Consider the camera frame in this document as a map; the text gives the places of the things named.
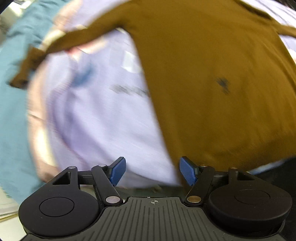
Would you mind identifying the teal blue blanket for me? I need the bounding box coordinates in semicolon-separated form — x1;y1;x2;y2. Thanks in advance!
1;1;67;203

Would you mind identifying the brown knit sweater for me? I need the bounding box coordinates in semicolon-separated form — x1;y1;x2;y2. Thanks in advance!
10;1;295;187

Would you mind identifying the purple floral bed sheet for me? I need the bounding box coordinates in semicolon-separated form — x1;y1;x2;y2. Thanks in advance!
29;1;295;188

